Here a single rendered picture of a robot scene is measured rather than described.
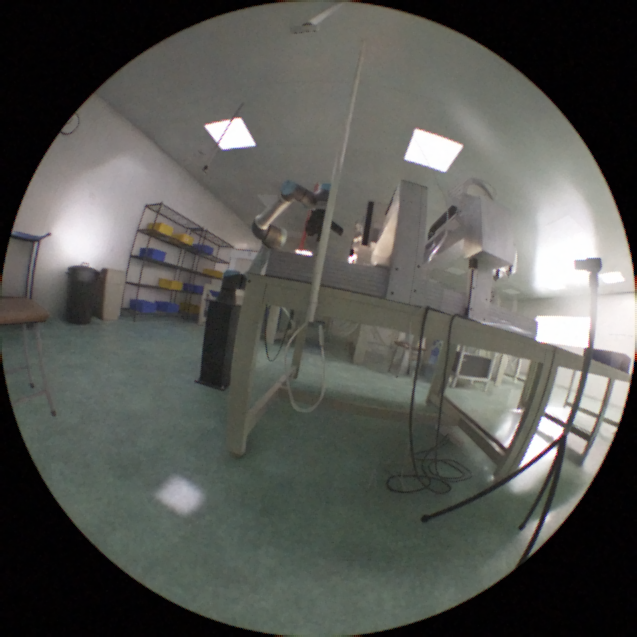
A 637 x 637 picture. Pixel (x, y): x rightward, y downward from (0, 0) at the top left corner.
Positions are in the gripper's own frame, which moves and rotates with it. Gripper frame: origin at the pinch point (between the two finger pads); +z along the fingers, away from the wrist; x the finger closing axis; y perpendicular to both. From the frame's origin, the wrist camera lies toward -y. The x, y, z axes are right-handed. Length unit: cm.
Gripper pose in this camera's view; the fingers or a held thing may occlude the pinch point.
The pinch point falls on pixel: (316, 254)
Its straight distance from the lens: 95.2
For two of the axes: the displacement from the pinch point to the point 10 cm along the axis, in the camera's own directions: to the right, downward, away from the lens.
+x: -1.0, 0.1, -9.9
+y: -9.7, -2.1, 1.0
